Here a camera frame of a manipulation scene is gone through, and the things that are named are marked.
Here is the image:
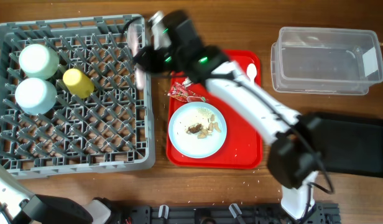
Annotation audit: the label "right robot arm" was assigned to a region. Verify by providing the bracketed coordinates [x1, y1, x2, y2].
[124, 10, 326, 223]

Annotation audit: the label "white plastic fork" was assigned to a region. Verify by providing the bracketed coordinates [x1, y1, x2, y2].
[127, 23, 145, 90]

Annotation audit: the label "yellow plastic cup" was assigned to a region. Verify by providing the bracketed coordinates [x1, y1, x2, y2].
[63, 68, 95, 98]

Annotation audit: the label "grey dishwasher rack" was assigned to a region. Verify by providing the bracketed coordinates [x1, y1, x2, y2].
[0, 14, 155, 179]

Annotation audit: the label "light blue bowl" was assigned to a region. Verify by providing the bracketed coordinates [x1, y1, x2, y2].
[15, 78, 57, 115]

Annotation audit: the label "red snack wrapper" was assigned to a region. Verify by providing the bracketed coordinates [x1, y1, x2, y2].
[167, 82, 207, 103]

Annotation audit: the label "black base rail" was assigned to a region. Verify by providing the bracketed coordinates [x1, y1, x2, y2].
[122, 202, 341, 224]

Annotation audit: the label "clear plastic bin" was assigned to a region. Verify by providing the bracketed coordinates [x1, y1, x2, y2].
[270, 27, 383, 95]

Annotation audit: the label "white plastic spoon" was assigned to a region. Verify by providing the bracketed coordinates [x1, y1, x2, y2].
[246, 63, 257, 83]

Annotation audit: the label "black tray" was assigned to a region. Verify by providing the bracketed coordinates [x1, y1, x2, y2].
[302, 112, 383, 178]

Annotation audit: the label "food scraps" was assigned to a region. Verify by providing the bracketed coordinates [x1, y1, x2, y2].
[185, 108, 222, 139]

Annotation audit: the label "light blue plate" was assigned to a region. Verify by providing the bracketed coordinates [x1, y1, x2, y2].
[168, 102, 227, 159]

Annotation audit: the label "white napkin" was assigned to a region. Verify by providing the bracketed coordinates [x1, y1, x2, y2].
[182, 78, 193, 88]

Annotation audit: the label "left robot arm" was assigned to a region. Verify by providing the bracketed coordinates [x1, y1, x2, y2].
[0, 165, 114, 224]

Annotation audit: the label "mint green bowl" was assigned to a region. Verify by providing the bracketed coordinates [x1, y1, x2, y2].
[19, 44, 60, 80]

